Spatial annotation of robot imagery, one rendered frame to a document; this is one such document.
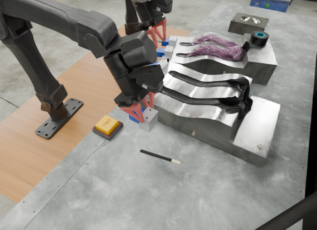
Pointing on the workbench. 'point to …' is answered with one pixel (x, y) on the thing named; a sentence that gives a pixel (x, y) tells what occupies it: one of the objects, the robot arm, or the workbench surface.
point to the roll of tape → (259, 38)
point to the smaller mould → (247, 23)
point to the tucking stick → (160, 157)
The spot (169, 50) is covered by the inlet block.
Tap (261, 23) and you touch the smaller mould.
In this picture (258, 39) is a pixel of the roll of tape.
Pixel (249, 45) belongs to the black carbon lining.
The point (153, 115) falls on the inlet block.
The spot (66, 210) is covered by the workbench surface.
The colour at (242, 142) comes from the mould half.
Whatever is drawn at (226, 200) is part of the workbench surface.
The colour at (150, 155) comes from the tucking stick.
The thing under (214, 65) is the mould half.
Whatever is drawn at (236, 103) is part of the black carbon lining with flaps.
